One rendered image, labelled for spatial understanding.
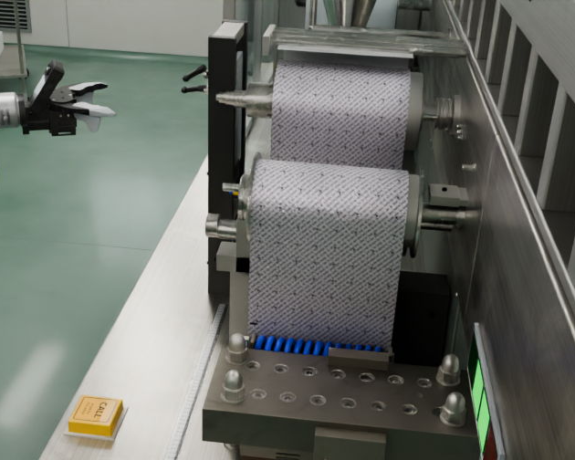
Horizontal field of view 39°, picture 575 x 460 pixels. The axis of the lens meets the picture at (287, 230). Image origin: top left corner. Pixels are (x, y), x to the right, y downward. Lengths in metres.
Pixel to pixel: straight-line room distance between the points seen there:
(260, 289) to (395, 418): 0.30
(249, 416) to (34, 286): 2.50
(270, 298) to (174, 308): 0.40
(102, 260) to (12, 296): 0.46
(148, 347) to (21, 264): 2.29
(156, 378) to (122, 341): 0.14
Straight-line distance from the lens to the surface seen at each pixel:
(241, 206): 1.26
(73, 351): 3.15
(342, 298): 1.28
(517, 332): 0.85
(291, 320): 1.31
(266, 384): 1.23
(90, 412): 1.37
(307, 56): 1.57
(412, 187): 1.24
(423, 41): 1.48
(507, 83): 1.09
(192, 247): 1.89
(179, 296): 1.70
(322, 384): 1.24
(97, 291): 3.52
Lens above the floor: 1.77
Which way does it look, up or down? 26 degrees down
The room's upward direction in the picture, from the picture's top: 3 degrees clockwise
